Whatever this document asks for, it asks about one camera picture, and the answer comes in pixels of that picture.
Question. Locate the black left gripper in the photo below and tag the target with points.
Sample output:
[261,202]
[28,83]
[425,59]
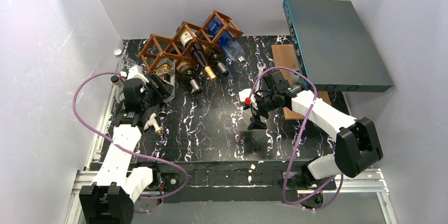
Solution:
[154,84]

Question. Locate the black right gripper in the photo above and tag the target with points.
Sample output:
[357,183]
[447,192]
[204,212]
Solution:
[263,104]

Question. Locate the clear bottle silver cap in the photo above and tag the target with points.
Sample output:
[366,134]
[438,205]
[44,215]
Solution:
[124,63]

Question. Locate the blue transparent bottle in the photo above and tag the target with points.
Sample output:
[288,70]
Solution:
[227,42]

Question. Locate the clear bottle white gold label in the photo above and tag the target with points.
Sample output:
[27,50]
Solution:
[118,83]

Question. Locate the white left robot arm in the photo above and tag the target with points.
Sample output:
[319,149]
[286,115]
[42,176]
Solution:
[111,196]

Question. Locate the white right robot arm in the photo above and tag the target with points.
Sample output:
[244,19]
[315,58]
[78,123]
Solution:
[357,146]

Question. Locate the dark wine bottle gold cap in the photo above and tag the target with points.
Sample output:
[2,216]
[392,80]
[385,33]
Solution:
[198,53]

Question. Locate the brown wooden wine rack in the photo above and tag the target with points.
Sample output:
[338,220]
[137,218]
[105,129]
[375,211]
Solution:
[158,47]

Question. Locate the silver wrench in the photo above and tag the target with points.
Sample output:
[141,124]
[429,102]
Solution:
[261,68]

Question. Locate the wooden board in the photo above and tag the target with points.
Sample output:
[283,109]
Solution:
[284,56]

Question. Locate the teal metal box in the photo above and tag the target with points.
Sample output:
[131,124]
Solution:
[333,48]

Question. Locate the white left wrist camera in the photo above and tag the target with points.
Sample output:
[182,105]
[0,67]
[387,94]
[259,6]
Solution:
[133,72]

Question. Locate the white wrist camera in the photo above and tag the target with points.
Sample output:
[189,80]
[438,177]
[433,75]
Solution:
[133,72]
[243,94]

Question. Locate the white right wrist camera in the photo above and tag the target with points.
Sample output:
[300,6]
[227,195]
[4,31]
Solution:
[243,94]

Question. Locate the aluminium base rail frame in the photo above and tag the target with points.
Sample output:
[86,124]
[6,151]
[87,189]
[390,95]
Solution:
[254,180]

